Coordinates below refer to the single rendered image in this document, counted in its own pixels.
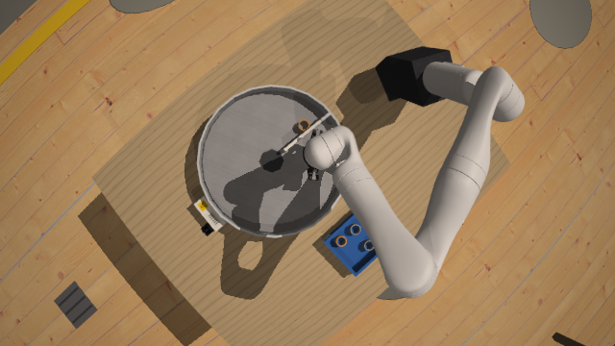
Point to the blue square tray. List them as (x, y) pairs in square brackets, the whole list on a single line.
[(354, 256)]

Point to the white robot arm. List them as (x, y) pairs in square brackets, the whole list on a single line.
[(408, 262)]

